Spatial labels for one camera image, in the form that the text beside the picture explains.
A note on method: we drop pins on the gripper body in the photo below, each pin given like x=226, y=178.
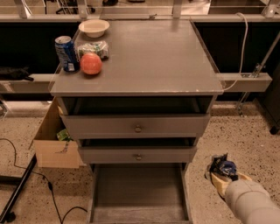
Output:
x=236, y=191

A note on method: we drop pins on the blue chip bag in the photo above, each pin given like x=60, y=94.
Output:
x=220, y=165

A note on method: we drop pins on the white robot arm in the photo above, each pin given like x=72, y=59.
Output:
x=249, y=201

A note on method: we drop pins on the top grey drawer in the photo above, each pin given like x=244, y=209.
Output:
x=123, y=126

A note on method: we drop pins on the middle drawer round knob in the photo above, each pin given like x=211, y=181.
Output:
x=138, y=157

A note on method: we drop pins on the drawer round knob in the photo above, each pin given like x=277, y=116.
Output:
x=138, y=157
x=138, y=129

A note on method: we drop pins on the top drawer round knob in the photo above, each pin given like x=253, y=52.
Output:
x=138, y=129

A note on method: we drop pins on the bottom grey open drawer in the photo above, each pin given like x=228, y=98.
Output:
x=139, y=194

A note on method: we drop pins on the middle grey drawer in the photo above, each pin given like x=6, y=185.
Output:
x=126, y=155

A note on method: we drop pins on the grey drawer cabinet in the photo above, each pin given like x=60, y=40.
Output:
x=155, y=67

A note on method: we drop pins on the green white snack bag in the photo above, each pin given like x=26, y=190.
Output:
x=101, y=48

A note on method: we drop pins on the green packet in box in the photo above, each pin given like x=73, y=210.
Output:
x=63, y=135

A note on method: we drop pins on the cardboard box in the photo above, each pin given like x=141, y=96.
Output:
x=50, y=151

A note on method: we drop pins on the red apple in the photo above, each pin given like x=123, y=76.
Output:
x=90, y=63

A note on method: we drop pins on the black metal floor bar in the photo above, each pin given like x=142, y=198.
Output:
x=18, y=183

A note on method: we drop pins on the white bowl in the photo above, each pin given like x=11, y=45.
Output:
x=94, y=28

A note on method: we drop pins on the blue soda can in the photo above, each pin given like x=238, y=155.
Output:
x=64, y=47

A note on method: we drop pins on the black object on ledge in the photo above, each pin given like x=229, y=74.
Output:
x=15, y=74

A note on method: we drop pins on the grey metal rail beam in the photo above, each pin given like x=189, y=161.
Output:
x=244, y=82

